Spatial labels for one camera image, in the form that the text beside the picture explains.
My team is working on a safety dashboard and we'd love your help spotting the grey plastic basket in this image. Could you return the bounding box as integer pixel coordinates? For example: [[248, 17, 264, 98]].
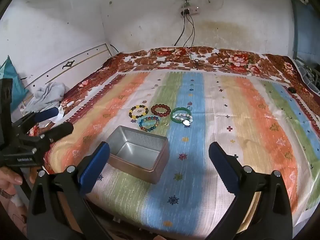
[[296, 59, 320, 92]]

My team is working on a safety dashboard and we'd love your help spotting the silver metal tin box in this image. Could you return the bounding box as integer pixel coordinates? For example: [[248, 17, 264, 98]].
[[107, 125, 169, 185]]

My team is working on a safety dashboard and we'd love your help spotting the pastel striped bed sheet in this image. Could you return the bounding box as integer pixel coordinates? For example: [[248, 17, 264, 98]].
[[44, 71, 320, 228]]

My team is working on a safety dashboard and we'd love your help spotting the yellow and black beaded bracelet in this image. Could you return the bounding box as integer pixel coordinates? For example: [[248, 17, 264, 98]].
[[129, 104, 149, 119]]

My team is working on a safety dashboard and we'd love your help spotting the dark red beaded bracelet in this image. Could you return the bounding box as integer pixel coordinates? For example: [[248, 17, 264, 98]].
[[151, 104, 171, 117]]

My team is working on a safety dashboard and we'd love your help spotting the teal pillow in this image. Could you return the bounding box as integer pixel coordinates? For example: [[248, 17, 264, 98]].
[[0, 55, 29, 110]]

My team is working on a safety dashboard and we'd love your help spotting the green jade bangle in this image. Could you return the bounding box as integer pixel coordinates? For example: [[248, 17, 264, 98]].
[[171, 107, 193, 125]]

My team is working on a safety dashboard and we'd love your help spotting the multicolour glass bead bracelet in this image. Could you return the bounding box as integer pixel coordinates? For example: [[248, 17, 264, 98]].
[[139, 116, 160, 132]]

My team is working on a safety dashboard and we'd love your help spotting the person's left hand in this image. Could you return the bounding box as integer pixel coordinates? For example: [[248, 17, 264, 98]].
[[0, 167, 38, 197]]

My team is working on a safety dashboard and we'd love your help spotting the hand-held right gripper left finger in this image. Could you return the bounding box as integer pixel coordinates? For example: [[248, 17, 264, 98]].
[[27, 141, 118, 240]]

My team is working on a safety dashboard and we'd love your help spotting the white power strip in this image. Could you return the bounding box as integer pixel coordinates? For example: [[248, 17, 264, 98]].
[[180, 6, 200, 15]]

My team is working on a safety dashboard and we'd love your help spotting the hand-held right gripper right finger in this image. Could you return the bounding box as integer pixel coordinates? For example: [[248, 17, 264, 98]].
[[208, 141, 293, 240]]

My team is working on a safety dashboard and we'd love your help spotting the white headboard with gold trim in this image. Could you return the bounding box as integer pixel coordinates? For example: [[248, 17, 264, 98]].
[[15, 43, 118, 110]]

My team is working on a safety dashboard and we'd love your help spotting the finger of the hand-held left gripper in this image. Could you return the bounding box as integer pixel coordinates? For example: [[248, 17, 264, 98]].
[[11, 107, 59, 134], [39, 122, 74, 143]]

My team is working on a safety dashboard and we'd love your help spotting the white pearl bracelet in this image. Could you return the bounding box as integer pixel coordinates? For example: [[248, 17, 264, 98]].
[[175, 112, 193, 126]]

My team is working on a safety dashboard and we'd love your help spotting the grey crumpled cloth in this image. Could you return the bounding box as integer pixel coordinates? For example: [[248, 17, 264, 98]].
[[24, 82, 67, 113]]

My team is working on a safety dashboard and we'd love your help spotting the brown floral blanket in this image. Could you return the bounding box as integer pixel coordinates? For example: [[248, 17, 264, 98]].
[[27, 46, 320, 140]]

